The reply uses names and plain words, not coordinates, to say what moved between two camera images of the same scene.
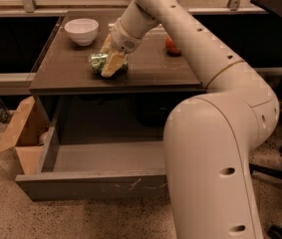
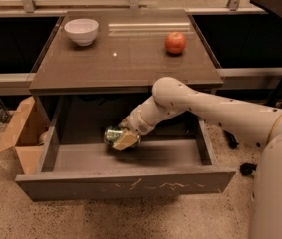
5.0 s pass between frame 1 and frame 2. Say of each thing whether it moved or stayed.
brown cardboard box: stayed
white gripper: moved
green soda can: moved
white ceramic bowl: stayed
